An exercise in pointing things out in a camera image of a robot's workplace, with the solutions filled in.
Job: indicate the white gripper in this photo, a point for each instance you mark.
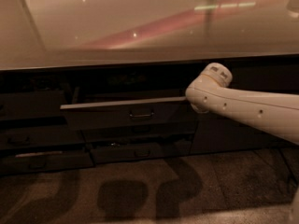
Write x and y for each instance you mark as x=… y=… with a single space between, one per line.
x=220 y=72

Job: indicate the dark grey drawer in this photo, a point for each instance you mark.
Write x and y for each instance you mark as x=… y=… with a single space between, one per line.
x=31 y=105
x=120 y=109
x=142 y=131
x=44 y=162
x=138 y=152
x=42 y=136

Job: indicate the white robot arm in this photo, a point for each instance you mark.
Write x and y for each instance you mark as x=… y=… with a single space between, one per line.
x=274 y=113

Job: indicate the dark grey cabinet door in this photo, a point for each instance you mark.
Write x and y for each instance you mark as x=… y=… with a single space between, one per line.
x=220 y=133

